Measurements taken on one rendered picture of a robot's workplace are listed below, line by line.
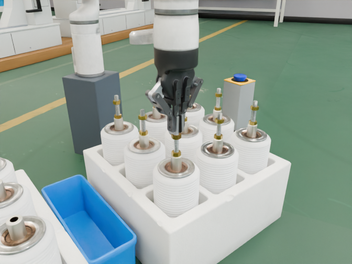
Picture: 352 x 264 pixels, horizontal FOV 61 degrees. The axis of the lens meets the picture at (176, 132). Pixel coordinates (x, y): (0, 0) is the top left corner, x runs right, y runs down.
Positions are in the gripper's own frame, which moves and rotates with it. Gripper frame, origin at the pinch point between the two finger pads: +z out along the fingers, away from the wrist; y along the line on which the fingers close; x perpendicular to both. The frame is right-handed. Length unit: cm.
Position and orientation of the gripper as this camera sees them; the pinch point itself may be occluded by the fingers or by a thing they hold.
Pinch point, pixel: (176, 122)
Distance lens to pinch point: 56.6
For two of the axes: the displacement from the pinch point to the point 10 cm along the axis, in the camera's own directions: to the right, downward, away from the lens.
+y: 6.9, -3.2, 6.5
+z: 0.0, 9.0, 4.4
